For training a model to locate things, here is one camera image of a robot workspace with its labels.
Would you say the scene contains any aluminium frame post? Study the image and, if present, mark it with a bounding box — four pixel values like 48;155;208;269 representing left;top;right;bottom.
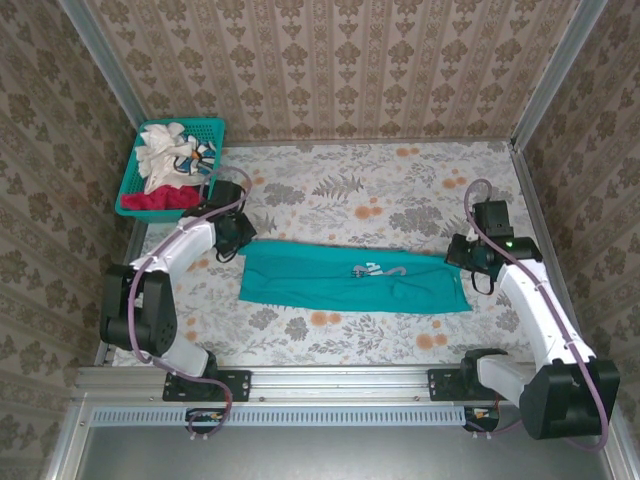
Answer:
57;0;165;159
509;0;611;151

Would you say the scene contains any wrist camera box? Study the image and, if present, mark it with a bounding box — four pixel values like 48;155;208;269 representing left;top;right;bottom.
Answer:
471;198;515;237
202;179;243;214

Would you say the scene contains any wide aluminium extrusion beam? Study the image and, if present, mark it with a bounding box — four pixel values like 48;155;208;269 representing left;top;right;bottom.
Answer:
74;363;615;404

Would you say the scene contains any grey slotted cable duct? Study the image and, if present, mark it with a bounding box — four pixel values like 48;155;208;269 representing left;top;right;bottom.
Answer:
91;405;471;429

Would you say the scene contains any teal t-shirt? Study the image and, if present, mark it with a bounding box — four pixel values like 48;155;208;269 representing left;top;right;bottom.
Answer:
237;239;472;315

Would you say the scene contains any teal plastic laundry basket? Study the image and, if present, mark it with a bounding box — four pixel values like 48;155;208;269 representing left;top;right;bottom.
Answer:
114;117;227;225

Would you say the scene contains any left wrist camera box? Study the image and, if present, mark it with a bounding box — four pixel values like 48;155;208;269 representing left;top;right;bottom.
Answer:
202;179;243;214

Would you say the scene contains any grey sheet metal panel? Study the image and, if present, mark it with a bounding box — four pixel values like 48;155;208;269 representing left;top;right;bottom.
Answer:
47;403;640;480

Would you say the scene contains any white t-shirt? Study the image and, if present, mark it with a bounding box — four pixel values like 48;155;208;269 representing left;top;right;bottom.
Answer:
133;121;221;196

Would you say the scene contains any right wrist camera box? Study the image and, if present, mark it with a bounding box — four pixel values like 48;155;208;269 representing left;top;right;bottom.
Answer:
471;198;515;237

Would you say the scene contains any red t-shirt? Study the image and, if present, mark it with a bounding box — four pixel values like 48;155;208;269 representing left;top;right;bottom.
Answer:
120;183;205;212

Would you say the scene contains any floral tablecloth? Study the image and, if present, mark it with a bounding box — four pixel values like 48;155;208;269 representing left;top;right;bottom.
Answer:
112;139;581;369

